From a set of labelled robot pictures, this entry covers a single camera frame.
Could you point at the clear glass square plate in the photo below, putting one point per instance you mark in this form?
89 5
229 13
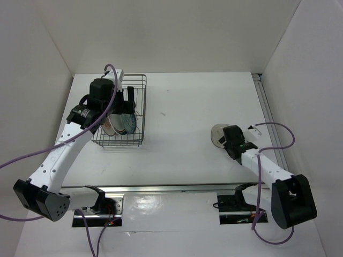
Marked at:
217 132

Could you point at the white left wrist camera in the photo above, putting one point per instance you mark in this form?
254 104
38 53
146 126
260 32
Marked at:
116 77

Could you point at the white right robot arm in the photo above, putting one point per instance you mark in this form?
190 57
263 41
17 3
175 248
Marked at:
285 197

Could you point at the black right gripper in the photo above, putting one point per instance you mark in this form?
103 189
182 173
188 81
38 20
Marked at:
222 140

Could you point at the aluminium right side rail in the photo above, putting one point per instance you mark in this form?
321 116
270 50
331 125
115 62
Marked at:
272 129

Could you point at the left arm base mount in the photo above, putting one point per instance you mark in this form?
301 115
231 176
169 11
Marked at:
112 213

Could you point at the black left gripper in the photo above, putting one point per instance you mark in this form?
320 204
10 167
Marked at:
125 106

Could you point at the grey wire dish rack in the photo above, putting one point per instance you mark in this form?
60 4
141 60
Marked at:
139 82

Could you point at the blue patterned small plate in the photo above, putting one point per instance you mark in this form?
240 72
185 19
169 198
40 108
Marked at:
129 123

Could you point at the green red rimmed white plate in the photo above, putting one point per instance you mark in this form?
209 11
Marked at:
117 124

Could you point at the aluminium rail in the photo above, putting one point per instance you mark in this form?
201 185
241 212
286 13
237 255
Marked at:
272 129
170 188

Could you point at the orange sunburst white plate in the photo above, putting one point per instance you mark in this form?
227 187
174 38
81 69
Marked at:
107 128

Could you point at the aluminium front rail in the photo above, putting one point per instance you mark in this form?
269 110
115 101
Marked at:
170 188

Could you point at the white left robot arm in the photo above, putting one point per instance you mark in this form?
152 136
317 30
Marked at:
41 192

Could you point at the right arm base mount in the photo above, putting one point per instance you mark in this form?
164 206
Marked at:
233 209

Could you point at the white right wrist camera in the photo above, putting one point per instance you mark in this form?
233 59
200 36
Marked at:
252 134

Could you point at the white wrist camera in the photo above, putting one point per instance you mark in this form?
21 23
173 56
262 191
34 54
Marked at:
252 134
116 77

